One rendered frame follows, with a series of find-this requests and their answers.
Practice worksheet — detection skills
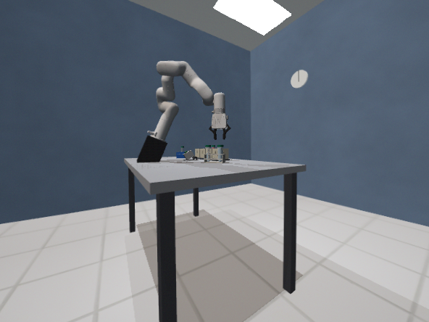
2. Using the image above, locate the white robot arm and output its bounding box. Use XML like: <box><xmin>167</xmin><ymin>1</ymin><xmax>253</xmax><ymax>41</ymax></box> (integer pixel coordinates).
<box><xmin>148</xmin><ymin>61</ymin><xmax>225</xmax><ymax>142</ymax></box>

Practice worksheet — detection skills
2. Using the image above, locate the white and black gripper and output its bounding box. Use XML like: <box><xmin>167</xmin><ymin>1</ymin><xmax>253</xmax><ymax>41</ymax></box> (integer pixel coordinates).
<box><xmin>209</xmin><ymin>112</ymin><xmax>230</xmax><ymax>140</ymax></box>

